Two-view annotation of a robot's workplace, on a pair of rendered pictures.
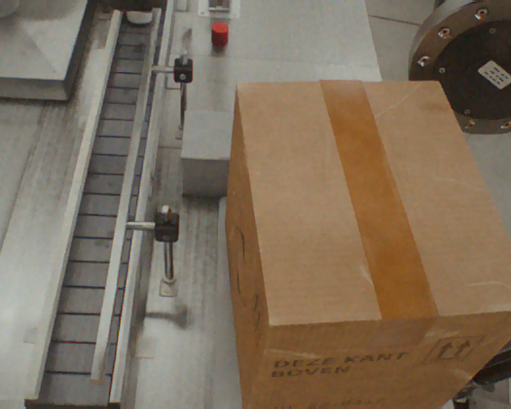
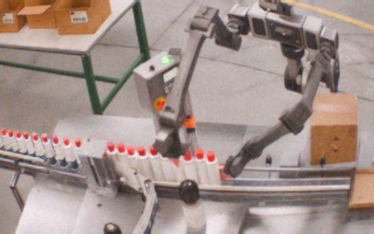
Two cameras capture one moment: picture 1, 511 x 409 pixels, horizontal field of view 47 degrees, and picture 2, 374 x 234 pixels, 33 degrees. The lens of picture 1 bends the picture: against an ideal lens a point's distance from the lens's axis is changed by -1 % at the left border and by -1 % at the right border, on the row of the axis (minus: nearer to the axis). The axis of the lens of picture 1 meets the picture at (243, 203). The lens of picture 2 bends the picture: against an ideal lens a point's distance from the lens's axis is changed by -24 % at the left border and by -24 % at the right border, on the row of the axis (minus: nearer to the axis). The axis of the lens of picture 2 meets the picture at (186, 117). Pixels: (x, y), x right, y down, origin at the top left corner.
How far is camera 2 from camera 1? 308 cm
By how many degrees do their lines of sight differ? 44
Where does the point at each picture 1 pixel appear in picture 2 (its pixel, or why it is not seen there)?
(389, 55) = not seen: hidden behind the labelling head
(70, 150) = (273, 205)
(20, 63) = (237, 214)
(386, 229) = (344, 108)
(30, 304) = (323, 204)
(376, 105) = (317, 103)
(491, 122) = not seen: hidden behind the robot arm
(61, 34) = (222, 206)
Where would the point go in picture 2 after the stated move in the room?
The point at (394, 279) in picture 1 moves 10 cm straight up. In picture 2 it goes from (352, 109) to (352, 94)
